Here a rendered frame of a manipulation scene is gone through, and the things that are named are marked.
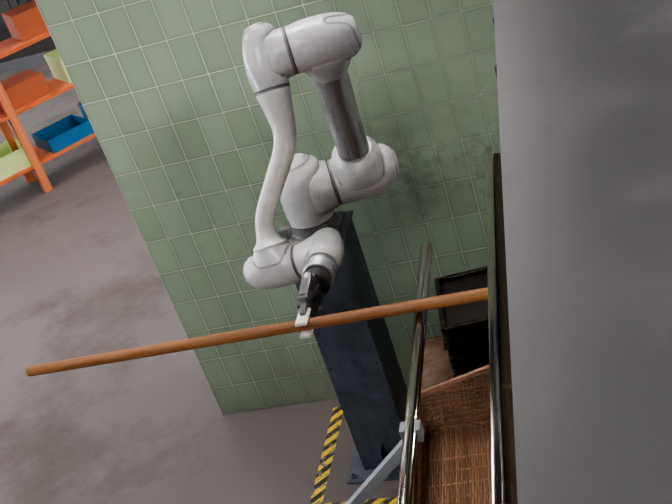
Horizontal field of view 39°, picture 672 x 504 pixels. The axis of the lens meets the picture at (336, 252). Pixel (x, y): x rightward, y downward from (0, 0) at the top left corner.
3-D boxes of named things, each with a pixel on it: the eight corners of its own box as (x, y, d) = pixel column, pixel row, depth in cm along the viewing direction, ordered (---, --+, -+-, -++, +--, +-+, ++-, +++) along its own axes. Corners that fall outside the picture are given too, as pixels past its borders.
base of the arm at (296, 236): (286, 224, 330) (281, 210, 327) (347, 213, 323) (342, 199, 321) (274, 252, 315) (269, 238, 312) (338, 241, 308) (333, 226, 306)
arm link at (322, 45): (332, 178, 322) (394, 158, 321) (343, 215, 313) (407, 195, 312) (274, 13, 258) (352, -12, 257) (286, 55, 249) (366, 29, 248)
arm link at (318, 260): (341, 277, 259) (338, 289, 254) (310, 283, 262) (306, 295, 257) (332, 249, 255) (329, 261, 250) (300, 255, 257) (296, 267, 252)
